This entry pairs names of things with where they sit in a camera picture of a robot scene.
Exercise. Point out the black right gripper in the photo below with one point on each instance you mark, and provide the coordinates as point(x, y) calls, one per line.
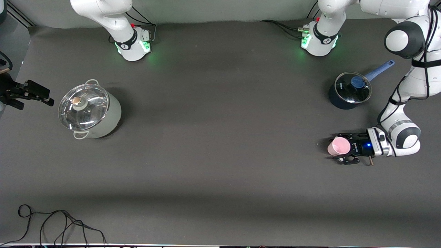
point(10, 91)

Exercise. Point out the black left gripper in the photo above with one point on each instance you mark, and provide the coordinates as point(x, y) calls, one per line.
point(359, 147)

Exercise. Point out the pink plastic cup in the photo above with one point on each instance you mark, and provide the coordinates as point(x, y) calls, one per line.
point(339, 146)

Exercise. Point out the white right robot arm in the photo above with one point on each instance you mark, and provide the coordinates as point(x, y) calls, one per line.
point(117, 20)

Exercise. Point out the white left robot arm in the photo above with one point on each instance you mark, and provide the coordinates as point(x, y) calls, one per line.
point(413, 88)

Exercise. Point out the dark blue saucepan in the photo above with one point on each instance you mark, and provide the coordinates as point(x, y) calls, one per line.
point(339, 101)

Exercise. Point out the glass lid with blue knob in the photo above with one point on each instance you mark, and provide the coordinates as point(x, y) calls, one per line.
point(348, 91)

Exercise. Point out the glass lid with wooden knob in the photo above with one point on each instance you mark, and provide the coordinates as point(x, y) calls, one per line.
point(86, 113)

